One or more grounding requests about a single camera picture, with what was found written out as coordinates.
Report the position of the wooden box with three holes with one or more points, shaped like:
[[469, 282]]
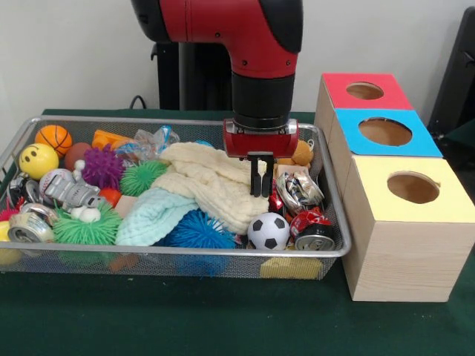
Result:
[[401, 267]]

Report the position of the blue spiky ball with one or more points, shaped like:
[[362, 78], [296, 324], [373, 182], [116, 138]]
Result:
[[200, 231]]

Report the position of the orange toy basketball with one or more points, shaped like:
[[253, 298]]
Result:
[[53, 139]]

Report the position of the crushed silver soda can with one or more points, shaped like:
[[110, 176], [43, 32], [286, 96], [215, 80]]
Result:
[[298, 187]]

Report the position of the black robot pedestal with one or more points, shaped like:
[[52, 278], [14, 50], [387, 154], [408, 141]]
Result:
[[200, 74]]

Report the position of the brown teddy bear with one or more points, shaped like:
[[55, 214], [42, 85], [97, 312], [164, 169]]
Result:
[[302, 152]]

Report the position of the black and white soccer ball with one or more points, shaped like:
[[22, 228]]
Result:
[[269, 231]]

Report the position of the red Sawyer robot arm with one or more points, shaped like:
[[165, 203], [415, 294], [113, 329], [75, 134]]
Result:
[[237, 33]]

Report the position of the mint knitted cloth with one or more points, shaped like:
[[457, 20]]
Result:
[[152, 219]]

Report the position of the crushed red soda can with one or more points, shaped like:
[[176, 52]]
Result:
[[313, 231]]

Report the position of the metal mesh bin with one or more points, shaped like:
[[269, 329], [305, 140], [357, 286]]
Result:
[[74, 265]]

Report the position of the dark green table cloth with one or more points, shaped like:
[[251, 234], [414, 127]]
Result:
[[222, 319], [460, 148]]

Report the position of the black upright panel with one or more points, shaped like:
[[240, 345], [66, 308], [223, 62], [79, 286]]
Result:
[[456, 74]]

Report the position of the green fuzzy ball with eyes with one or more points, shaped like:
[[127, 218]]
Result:
[[87, 230]]

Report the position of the yellow smiley ball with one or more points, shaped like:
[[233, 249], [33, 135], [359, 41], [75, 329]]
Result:
[[39, 161]]

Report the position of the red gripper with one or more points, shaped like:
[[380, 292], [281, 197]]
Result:
[[259, 144]]

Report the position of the cream knitted cloth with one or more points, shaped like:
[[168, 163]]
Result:
[[208, 178]]

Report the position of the purple spiky ball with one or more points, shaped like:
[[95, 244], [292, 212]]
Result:
[[102, 167]]

